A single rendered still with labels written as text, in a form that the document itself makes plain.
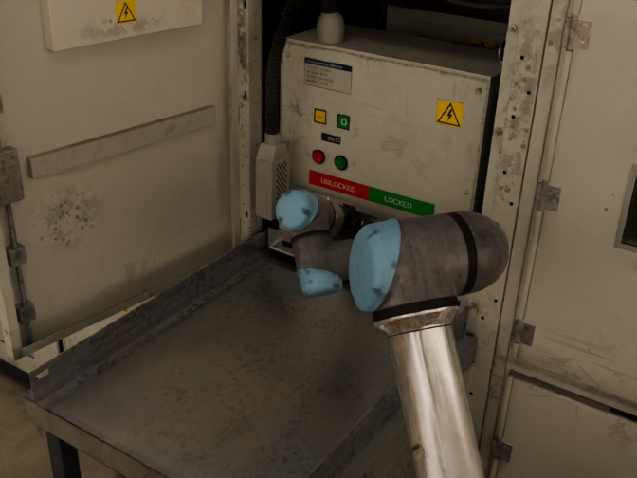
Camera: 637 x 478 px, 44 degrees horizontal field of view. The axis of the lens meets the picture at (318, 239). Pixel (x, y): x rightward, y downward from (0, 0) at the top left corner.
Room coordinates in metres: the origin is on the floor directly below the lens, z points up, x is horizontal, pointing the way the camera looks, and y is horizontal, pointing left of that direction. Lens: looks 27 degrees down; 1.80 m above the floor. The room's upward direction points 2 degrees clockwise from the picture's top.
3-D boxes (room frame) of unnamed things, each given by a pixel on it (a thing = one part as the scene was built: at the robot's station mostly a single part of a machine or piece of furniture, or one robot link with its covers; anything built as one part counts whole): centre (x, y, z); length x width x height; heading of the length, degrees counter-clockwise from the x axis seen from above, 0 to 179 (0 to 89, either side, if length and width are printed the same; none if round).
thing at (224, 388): (1.28, 0.10, 0.82); 0.68 x 0.62 x 0.06; 148
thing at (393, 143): (1.60, -0.11, 1.15); 0.48 x 0.01 x 0.48; 58
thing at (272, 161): (1.66, 0.11, 1.09); 0.08 x 0.05 x 0.17; 148
